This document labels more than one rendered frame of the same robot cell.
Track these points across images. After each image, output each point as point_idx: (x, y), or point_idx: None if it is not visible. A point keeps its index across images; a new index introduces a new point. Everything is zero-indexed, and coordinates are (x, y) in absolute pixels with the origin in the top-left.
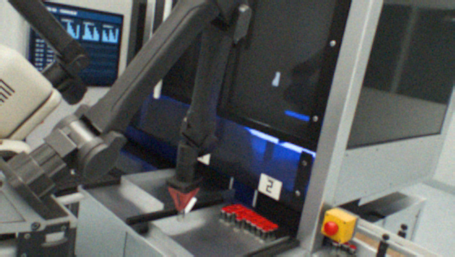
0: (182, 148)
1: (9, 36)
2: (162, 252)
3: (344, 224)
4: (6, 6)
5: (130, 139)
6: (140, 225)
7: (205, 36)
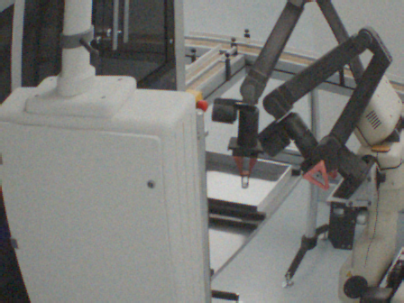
0: (259, 112)
1: (197, 192)
2: (279, 200)
3: (201, 96)
4: (189, 155)
5: (10, 292)
6: (261, 214)
7: (299, 14)
